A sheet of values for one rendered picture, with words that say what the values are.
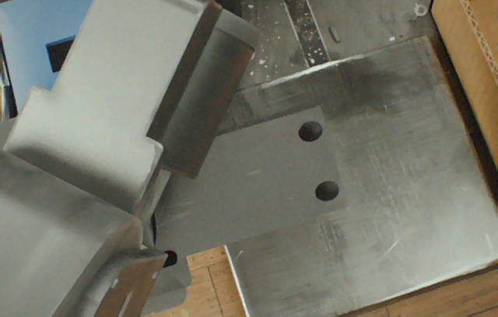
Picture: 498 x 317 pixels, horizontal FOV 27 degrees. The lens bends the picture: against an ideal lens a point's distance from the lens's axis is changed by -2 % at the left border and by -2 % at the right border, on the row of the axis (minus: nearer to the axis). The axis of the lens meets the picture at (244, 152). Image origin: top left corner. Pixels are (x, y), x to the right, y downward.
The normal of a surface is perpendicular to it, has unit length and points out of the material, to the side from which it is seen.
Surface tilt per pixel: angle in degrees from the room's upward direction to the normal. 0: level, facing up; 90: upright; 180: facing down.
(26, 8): 4
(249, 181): 25
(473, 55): 90
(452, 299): 0
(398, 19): 0
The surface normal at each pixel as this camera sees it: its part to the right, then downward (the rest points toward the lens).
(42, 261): 0.12, -0.61
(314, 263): -0.04, -0.34
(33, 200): 0.23, -0.77
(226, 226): 0.10, 0.07
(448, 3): -0.95, 0.29
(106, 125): -0.18, -0.06
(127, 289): 0.89, 0.42
